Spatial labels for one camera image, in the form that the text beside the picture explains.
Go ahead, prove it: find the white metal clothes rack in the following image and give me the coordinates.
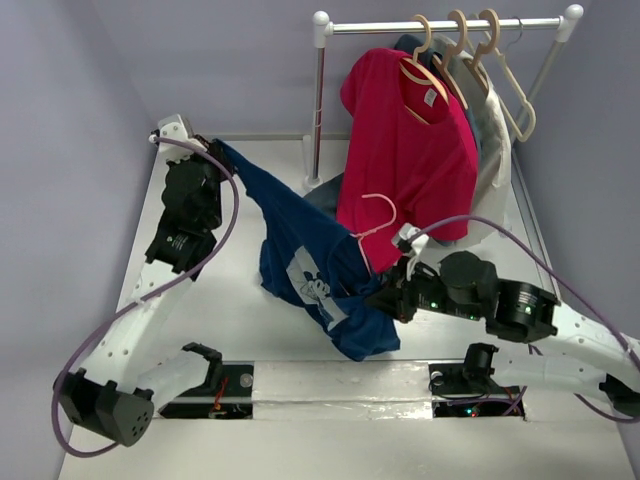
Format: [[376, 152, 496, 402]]
[[302, 4, 584, 192]]

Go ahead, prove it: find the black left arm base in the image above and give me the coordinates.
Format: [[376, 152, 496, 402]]
[[158, 342, 254, 420]]

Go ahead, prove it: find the white t shirt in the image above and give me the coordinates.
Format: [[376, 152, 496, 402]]
[[444, 51, 511, 225]]

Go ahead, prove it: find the pink wire hanger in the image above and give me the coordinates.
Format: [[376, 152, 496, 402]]
[[350, 193, 397, 275]]

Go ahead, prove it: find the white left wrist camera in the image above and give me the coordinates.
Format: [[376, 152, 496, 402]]
[[148, 114, 205, 156]]

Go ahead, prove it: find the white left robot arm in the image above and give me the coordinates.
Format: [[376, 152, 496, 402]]
[[50, 131, 240, 458]]

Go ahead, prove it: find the grey blue t shirt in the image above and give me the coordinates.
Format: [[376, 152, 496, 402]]
[[304, 34, 485, 218]]

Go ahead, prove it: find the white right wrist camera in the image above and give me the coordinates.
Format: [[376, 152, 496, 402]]
[[392, 223, 429, 280]]

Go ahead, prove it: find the red t shirt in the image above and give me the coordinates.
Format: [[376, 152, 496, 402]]
[[336, 48, 478, 273]]

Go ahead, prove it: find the wooden hanger with red shirt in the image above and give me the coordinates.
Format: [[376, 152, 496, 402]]
[[400, 14, 449, 104]]

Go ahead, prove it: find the cream plastic empty hanger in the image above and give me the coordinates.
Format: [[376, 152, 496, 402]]
[[469, 29, 538, 144]]

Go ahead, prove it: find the wooden hanger with white shirt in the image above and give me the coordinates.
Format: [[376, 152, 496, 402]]
[[464, 8, 501, 96]]

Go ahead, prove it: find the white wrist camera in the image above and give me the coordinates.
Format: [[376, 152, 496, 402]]
[[148, 114, 205, 156], [392, 223, 429, 280]]

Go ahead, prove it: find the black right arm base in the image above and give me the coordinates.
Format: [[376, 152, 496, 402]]
[[429, 343, 526, 419]]

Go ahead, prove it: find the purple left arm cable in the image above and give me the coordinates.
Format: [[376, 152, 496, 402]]
[[51, 137, 241, 459]]

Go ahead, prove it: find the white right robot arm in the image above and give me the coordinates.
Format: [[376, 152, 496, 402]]
[[366, 251, 639, 422]]

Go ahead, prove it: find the wooden hanger with grey shirt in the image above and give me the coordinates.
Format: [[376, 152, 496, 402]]
[[431, 8, 471, 111]]

